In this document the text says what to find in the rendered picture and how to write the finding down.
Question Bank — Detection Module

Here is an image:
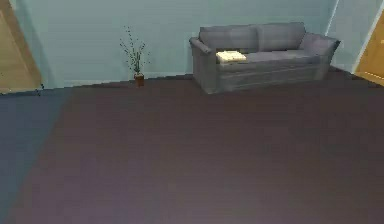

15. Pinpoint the cream folded cushion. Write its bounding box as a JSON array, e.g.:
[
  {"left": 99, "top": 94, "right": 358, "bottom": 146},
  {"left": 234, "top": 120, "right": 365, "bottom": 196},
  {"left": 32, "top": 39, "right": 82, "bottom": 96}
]
[{"left": 215, "top": 50, "right": 248, "bottom": 64}]

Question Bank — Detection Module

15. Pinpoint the light wooden room door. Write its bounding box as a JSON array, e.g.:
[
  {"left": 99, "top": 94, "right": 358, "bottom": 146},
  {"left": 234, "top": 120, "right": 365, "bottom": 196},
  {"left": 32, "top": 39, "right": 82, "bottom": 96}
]
[{"left": 0, "top": 0, "right": 44, "bottom": 95}]

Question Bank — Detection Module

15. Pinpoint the orange wooden room door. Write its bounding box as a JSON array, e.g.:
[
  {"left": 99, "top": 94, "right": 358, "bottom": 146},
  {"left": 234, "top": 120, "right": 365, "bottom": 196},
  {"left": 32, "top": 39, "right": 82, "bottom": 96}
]
[{"left": 354, "top": 9, "right": 384, "bottom": 88}]

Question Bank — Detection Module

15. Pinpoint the grey two-seat sofa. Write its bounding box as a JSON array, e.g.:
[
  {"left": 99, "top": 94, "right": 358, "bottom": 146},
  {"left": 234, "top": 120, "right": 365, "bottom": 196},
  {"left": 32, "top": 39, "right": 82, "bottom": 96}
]
[{"left": 188, "top": 21, "right": 342, "bottom": 95}]

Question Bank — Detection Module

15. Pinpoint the green house plant brown pot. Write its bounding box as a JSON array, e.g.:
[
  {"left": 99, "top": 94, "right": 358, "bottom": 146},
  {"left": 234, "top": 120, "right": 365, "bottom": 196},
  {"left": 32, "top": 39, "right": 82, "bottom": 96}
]
[{"left": 119, "top": 25, "right": 151, "bottom": 88}]

